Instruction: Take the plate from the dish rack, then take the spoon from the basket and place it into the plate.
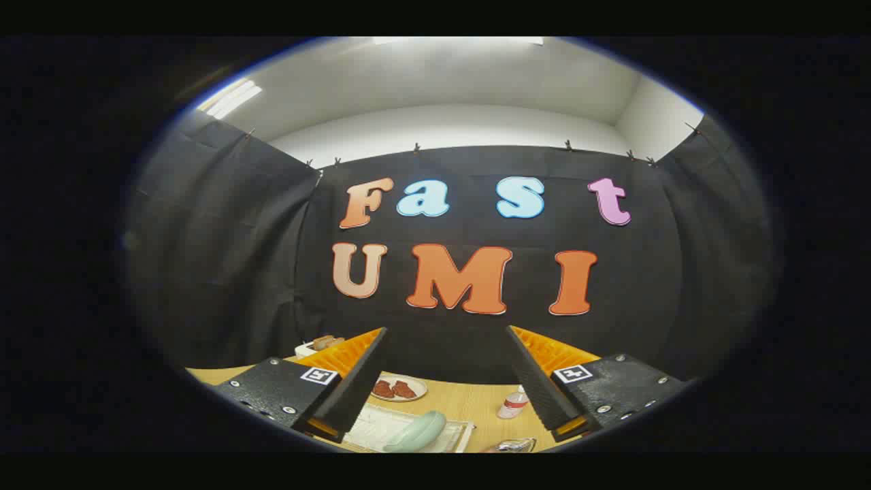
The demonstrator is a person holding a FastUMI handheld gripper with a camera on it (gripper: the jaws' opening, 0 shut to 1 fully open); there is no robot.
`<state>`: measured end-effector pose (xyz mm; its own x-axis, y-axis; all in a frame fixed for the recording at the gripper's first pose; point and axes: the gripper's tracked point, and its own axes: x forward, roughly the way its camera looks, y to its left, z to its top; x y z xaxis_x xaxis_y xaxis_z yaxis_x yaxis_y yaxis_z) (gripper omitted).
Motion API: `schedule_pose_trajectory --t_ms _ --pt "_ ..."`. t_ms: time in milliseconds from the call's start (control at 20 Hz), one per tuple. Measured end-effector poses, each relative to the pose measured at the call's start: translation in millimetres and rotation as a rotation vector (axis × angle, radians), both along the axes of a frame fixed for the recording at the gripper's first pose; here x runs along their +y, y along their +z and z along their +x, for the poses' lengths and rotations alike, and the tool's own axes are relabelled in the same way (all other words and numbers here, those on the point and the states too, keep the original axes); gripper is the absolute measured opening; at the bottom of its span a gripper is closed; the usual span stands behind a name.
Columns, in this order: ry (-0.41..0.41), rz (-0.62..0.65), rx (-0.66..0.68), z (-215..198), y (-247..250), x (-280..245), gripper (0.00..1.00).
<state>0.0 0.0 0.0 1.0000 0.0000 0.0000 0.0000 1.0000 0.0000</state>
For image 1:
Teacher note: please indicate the row of small cloth clips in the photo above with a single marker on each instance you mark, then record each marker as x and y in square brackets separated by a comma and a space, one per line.
[416, 147]

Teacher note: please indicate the brown meat piece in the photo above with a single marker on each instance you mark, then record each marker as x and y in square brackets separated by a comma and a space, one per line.
[383, 389]
[404, 390]

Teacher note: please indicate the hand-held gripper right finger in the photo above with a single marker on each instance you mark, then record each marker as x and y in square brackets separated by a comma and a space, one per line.
[537, 388]

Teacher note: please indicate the toast slice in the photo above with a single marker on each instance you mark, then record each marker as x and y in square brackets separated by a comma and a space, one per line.
[328, 341]

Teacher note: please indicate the beige oval plate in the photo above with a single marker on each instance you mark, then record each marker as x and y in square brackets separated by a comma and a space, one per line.
[416, 382]

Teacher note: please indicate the clear plastic water bottle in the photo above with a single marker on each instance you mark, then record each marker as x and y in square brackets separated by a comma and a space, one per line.
[512, 405]

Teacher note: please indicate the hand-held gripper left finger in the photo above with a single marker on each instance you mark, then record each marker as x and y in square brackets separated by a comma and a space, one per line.
[360, 388]

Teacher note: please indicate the ceiling light panel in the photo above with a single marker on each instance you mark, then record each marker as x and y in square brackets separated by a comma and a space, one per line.
[231, 99]

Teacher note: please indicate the mint green plate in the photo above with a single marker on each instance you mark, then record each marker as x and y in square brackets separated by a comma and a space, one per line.
[415, 432]

